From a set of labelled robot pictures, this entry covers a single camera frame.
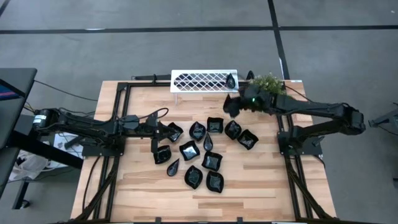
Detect grey metal stand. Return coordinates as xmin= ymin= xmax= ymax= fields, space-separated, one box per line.
xmin=368 ymin=108 xmax=398 ymax=129

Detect black pointed oval mini plate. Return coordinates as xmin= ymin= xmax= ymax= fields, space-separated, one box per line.
xmin=206 ymin=170 xmax=225 ymax=194
xmin=224 ymin=119 xmax=243 ymax=141
xmin=153 ymin=144 xmax=172 ymax=166

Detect white plastic bag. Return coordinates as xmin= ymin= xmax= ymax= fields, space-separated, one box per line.
xmin=8 ymin=149 xmax=58 ymax=183

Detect black leaf mini plate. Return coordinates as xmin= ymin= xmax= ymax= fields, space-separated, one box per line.
xmin=188 ymin=121 xmax=207 ymax=142
xmin=184 ymin=165 xmax=204 ymax=190

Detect black desk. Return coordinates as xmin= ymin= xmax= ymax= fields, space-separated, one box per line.
xmin=0 ymin=67 xmax=85 ymax=210

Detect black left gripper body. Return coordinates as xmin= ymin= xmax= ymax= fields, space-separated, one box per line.
xmin=146 ymin=112 xmax=162 ymax=139

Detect black floor cable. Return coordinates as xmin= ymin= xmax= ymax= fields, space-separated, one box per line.
xmin=33 ymin=80 xmax=99 ymax=103

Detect black hanging frame cable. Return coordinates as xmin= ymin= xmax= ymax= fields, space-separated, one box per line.
xmin=81 ymin=155 xmax=101 ymax=213

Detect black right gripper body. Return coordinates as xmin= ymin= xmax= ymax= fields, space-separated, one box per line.
xmin=239 ymin=84 xmax=276 ymax=113

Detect black wavy square mini plate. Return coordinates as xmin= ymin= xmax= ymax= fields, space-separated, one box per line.
xmin=167 ymin=122 xmax=185 ymax=144
xmin=179 ymin=140 xmax=201 ymax=162

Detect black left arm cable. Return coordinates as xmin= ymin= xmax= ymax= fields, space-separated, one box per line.
xmin=116 ymin=107 xmax=170 ymax=122

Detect laptop with coloured screen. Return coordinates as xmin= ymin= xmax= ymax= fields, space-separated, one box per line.
xmin=0 ymin=78 xmax=26 ymax=101

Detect small green potted plant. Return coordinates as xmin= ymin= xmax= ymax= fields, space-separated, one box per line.
xmin=249 ymin=73 xmax=287 ymax=96

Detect white paper sheets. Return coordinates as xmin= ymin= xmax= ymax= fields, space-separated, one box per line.
xmin=52 ymin=133 xmax=85 ymax=159

